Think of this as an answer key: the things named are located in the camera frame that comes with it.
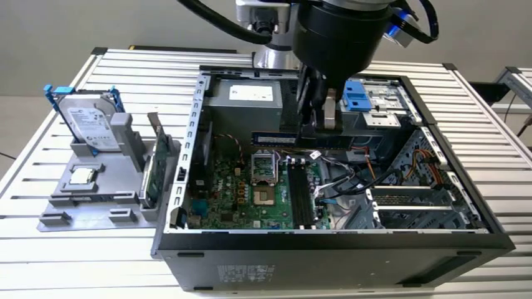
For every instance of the black RAM slot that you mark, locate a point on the black RAM slot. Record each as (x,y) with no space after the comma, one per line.
(297,194)
(292,194)
(304,194)

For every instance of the blue drive bay latch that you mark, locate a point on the blue drive bay latch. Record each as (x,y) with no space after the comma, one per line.
(357,99)

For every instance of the grey metal disk bay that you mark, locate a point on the grey metal disk bay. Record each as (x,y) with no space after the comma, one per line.
(403,188)

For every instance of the black PC case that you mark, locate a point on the black PC case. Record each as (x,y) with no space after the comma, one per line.
(332,264)

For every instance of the metal slat side table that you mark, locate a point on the metal slat side table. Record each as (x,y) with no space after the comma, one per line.
(517,79)

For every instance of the grey power supply unit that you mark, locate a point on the grey power supply unit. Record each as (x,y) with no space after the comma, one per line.
(232,118)

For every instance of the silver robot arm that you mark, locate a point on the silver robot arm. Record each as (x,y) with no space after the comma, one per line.
(273,59)

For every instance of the thin metal locking lever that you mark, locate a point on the thin metal locking lever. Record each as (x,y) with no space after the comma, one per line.
(276,171)

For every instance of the CPU socket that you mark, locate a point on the CPU socket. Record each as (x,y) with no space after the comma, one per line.
(264,196)

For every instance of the hard disk blue carrier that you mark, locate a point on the hard disk blue carrier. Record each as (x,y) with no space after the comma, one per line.
(85,121)

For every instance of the green graphics card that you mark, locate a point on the green graphics card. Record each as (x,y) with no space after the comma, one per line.
(160,165)

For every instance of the small silver wrist camera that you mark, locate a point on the small silver wrist camera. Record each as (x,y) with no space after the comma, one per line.
(409,34)

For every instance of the black case fan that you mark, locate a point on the black case fan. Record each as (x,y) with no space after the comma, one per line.
(204,149)

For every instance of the grey parts rack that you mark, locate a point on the grey parts rack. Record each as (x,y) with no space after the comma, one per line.
(120,183)

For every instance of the large silver camera box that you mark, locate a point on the large silver camera box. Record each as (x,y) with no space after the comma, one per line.
(244,15)

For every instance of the black background object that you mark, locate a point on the black background object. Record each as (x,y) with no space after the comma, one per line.
(491,92)

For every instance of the green motherboard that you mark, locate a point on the green motherboard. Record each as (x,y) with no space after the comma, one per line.
(269,215)

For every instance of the blue board connector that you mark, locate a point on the blue board connector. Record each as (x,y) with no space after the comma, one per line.
(199,208)

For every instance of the grey metal drive cage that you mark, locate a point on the grey metal drive cage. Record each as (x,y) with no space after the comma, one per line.
(381,120)

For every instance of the silver CPU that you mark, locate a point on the silver CPU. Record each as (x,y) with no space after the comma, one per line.
(84,176)

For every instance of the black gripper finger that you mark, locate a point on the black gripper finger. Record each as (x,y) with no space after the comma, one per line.
(331,109)
(307,102)

